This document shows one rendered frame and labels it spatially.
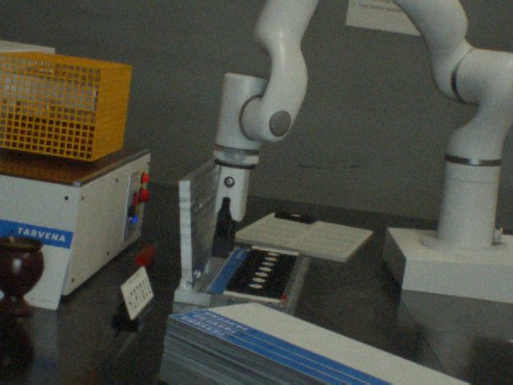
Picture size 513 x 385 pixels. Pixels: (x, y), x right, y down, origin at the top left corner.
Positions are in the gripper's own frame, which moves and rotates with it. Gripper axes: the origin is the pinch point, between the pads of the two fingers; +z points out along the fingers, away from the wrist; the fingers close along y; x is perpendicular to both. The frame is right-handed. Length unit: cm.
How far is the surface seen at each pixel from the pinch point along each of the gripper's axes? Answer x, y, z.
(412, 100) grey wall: -39, 237, -20
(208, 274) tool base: 2.1, 1.3, 6.2
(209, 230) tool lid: 3.7, 6.1, -1.0
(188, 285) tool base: 3.4, -13.8, 5.2
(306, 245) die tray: -13, 49, 7
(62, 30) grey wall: 98, 218, -28
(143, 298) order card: 9.1, -23.9, 6.1
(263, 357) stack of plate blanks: -14, -66, 0
